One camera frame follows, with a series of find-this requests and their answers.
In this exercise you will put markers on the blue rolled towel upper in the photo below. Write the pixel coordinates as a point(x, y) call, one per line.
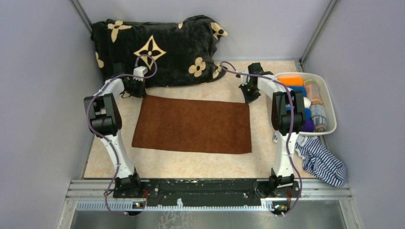
point(299, 88)

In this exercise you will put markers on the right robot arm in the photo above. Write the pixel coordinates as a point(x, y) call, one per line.
point(287, 118)

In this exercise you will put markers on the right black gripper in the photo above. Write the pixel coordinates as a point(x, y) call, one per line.
point(249, 99)

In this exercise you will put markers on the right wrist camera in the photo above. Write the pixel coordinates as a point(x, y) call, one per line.
point(245, 78)

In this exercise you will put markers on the orange blue patterned towel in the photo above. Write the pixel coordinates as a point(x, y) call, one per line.
point(319, 117)

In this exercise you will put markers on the brown towel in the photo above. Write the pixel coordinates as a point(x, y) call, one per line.
point(193, 126)

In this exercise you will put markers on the blue rolled towel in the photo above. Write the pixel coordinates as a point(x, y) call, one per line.
point(299, 88)
point(307, 112)

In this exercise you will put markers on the white plastic bin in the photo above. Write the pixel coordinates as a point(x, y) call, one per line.
point(325, 95)

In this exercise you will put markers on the black pillow with beige flowers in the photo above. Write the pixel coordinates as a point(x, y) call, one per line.
point(176, 54)

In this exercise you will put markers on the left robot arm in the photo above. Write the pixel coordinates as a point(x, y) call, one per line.
point(104, 120)

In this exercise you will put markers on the blue white striped towel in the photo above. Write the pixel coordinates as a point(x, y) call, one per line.
point(320, 162)

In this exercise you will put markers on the orange polka dot towel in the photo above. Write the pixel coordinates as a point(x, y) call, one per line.
point(313, 92)

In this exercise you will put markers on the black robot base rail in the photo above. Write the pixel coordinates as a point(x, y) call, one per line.
point(240, 194)

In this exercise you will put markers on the blue rolled towel lower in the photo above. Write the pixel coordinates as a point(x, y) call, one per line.
point(307, 112)

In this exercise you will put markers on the purple rolled towel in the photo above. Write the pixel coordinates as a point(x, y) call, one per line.
point(308, 126)

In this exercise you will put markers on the orange rolled towel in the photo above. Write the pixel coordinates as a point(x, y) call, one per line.
point(292, 81)

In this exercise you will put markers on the white rolled towel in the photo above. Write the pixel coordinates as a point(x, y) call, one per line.
point(307, 102)

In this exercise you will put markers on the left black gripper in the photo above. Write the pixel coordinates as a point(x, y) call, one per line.
point(142, 92)

